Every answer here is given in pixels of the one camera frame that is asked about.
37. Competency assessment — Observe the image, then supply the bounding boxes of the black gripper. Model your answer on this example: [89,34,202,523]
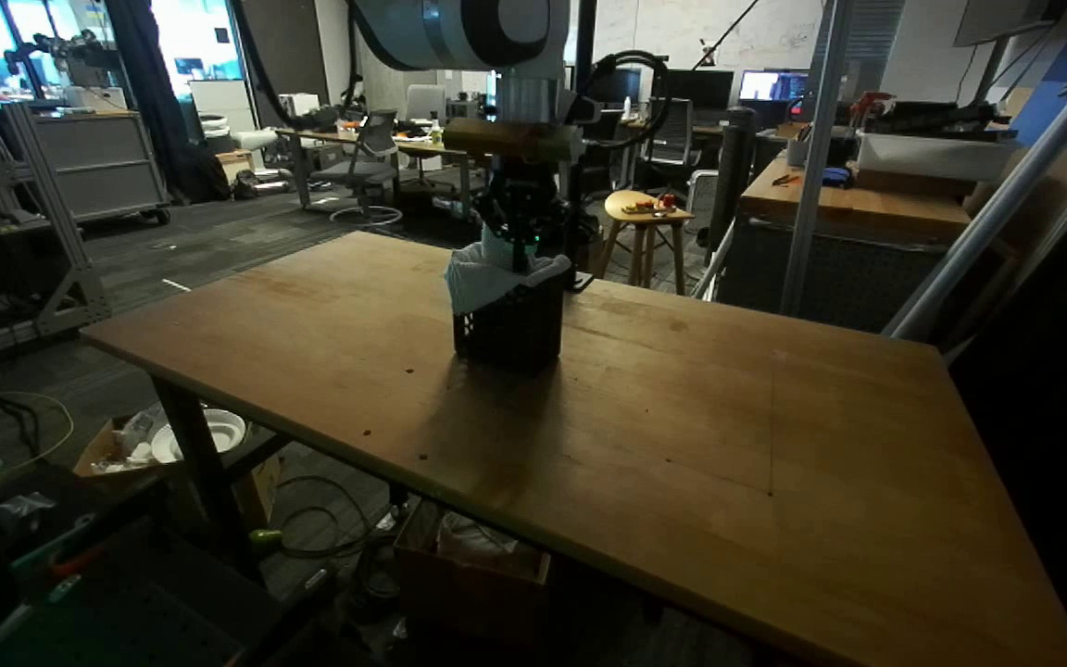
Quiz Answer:
[479,159,562,257]

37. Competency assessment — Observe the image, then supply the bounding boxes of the white terry towel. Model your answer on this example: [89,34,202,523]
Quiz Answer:
[442,218,542,319]

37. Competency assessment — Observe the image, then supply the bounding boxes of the black mesh box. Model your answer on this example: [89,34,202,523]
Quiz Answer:
[448,251,578,376]

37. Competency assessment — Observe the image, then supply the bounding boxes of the brown cardboard box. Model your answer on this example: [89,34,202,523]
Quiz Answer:
[384,496,559,643]

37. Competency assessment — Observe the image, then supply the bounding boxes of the red hand tool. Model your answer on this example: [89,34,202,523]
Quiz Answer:
[614,193,675,218]

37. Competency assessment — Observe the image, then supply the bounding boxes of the round wooden stool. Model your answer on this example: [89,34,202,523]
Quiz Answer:
[598,186,698,296]

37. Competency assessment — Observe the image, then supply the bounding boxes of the grey office chair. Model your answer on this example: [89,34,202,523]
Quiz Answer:
[642,93,699,176]
[326,107,412,236]

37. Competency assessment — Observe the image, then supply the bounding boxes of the lit computer monitor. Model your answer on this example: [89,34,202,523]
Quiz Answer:
[735,66,816,112]

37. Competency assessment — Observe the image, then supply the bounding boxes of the wooden top workbench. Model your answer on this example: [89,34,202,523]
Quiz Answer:
[716,154,980,339]

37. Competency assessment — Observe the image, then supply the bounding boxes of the white round bowl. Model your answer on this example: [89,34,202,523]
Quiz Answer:
[144,399,253,471]

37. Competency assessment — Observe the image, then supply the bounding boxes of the white rectangular bin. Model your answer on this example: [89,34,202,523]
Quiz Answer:
[853,124,1020,186]

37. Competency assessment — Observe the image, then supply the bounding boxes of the grey drawer cabinet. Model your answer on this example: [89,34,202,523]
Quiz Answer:
[29,107,173,230]

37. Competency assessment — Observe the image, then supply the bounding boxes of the black metal table leg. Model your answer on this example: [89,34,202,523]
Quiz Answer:
[144,370,268,583]

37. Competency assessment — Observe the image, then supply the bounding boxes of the flat cardboard piece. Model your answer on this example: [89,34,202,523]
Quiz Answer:
[67,413,192,487]

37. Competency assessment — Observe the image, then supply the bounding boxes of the diagonal silver metal pole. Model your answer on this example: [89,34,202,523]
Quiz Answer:
[883,30,1067,345]

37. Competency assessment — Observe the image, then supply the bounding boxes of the grey metal shelving rack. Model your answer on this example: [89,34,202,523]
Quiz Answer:
[0,93,115,376]

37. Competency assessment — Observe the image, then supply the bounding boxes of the tan wrist camera bar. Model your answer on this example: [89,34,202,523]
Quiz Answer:
[437,117,578,166]

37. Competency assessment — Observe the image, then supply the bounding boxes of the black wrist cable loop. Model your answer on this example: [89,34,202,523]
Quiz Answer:
[572,47,675,135]

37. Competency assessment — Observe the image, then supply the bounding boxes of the vertical silver metal post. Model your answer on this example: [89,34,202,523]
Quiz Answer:
[775,0,857,314]

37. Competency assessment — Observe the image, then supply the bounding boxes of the black coiled floor cable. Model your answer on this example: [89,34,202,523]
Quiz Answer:
[263,471,383,565]

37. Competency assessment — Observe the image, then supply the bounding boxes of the yellow coiled floor cable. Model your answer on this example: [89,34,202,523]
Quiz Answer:
[0,386,81,480]

